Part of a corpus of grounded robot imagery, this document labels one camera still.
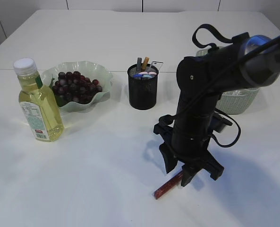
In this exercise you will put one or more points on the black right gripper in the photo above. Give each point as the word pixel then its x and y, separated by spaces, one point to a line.
pixel 194 154

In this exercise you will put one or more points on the silver glitter marker pen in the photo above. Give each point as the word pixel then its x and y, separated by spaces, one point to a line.
pixel 138 64

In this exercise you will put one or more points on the clear plastic ruler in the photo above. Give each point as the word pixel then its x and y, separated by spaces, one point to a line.
pixel 155 66

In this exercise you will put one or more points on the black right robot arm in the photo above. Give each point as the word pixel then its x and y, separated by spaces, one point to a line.
pixel 246 62

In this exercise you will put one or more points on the black mesh pen cup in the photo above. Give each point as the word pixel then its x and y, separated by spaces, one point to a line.
pixel 142 92

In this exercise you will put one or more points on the purple red grape bunch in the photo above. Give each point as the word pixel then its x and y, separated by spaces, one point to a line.
pixel 74 87

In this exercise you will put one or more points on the light green wavy plate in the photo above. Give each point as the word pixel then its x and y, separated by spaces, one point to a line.
pixel 86 68

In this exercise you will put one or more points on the gold glitter marker pen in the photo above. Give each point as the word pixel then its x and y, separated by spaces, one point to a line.
pixel 144 64

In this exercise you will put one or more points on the light green woven basket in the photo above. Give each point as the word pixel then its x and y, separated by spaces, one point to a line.
pixel 237 101

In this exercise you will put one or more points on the pink scissors with sheath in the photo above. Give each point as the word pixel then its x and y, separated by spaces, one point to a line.
pixel 150 73

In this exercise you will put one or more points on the red glitter marker pen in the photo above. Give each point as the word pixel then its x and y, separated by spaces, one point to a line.
pixel 168 185

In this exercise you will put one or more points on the blue scissors with sheath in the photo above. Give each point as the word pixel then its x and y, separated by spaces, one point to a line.
pixel 139 76

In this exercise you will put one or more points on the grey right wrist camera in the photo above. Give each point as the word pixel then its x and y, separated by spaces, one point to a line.
pixel 219 123

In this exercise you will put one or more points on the yellow tea plastic bottle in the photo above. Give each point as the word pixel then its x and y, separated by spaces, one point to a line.
pixel 37 102

